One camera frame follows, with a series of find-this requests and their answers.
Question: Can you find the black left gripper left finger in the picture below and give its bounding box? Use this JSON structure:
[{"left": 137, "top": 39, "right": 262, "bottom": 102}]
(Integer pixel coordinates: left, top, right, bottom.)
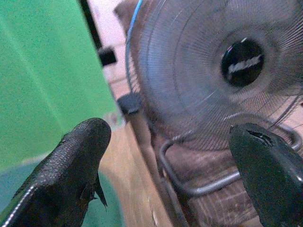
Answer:
[{"left": 0, "top": 117, "right": 112, "bottom": 227}]

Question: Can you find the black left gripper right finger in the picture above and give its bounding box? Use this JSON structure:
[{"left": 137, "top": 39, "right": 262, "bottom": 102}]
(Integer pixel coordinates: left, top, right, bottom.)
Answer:
[{"left": 229, "top": 122, "right": 303, "bottom": 227}]

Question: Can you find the green tablecloth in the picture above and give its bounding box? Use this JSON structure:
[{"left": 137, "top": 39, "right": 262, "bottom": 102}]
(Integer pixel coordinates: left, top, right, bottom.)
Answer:
[{"left": 0, "top": 0, "right": 119, "bottom": 227}]

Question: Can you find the grey floor fan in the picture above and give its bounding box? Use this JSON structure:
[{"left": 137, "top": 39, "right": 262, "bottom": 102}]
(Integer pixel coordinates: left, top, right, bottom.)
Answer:
[{"left": 125, "top": 0, "right": 303, "bottom": 227}]

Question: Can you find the black table leg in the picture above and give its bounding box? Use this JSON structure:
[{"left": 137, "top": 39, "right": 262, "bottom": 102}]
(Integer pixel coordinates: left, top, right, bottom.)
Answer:
[{"left": 79, "top": 0, "right": 117, "bottom": 67}]

